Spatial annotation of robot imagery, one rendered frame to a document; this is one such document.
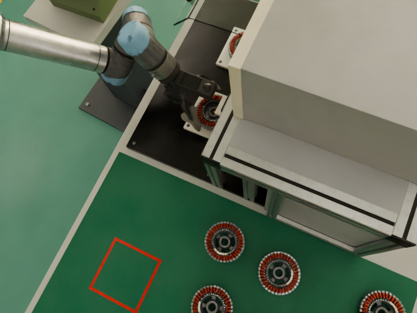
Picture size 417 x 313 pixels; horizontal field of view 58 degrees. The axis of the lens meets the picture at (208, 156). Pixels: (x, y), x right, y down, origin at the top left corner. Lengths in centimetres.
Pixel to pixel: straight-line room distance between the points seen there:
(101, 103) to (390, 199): 172
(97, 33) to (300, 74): 99
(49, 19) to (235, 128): 99
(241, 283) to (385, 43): 72
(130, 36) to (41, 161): 140
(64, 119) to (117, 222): 119
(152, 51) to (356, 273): 79
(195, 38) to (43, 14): 60
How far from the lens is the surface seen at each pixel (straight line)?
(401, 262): 119
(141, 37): 96
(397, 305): 114
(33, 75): 251
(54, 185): 217
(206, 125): 114
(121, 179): 121
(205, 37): 135
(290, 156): 79
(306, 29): 68
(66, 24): 156
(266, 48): 65
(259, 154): 79
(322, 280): 113
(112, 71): 111
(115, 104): 218
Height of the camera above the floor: 186
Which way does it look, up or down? 71 degrees down
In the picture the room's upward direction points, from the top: 19 degrees counter-clockwise
